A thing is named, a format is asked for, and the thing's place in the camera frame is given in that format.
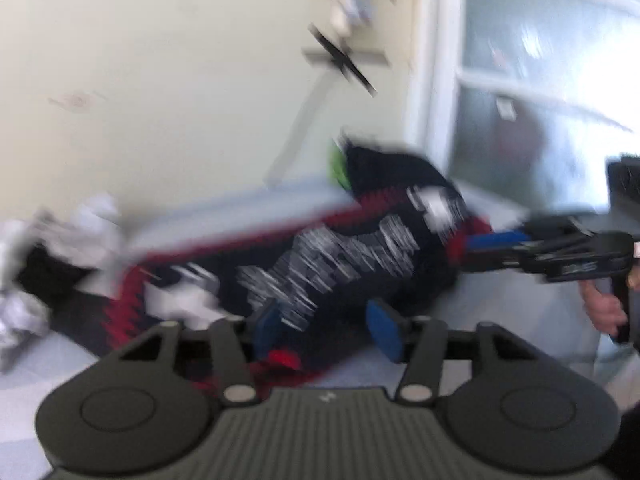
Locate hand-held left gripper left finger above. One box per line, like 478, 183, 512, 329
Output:
117, 299, 284, 407

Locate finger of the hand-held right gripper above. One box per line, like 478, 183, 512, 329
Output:
467, 214, 593, 255
462, 250, 556, 275

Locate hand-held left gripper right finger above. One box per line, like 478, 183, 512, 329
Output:
365, 299, 538, 407

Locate black red white patterned garment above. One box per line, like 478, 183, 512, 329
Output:
50, 185, 493, 393

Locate person's right hand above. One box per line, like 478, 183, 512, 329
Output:
580, 240, 640, 337

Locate dark navy green folded garment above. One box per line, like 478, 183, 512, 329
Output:
327, 132, 453, 203

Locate white framed frosted window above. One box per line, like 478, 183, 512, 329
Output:
405, 0, 640, 213

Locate black cloth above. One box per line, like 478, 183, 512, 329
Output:
17, 247, 103, 311

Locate black tape strips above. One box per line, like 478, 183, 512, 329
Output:
309, 24, 377, 97

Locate white crumpled cloth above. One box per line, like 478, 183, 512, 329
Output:
0, 287, 52, 363

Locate cream wall cable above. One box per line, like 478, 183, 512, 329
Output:
264, 67, 337, 187

